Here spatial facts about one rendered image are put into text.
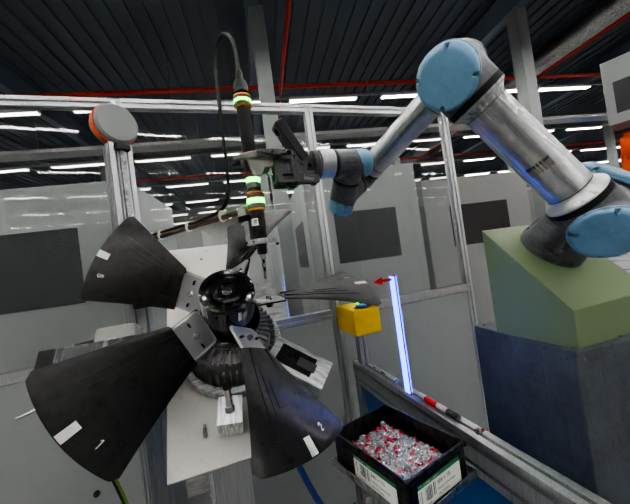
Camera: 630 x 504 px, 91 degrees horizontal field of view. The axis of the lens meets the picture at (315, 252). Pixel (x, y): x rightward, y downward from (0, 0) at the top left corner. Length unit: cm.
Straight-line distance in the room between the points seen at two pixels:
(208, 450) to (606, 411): 86
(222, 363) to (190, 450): 20
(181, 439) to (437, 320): 143
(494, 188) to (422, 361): 351
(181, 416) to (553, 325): 89
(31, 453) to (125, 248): 104
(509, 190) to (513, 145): 442
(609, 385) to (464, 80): 70
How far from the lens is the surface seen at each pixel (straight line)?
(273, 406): 62
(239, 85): 86
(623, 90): 436
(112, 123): 146
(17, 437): 172
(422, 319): 184
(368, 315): 110
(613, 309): 97
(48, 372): 70
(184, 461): 87
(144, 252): 84
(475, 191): 481
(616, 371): 95
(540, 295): 89
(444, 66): 70
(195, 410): 89
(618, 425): 99
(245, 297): 70
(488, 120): 72
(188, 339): 72
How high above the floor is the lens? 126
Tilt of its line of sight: 1 degrees up
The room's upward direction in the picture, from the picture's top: 8 degrees counter-clockwise
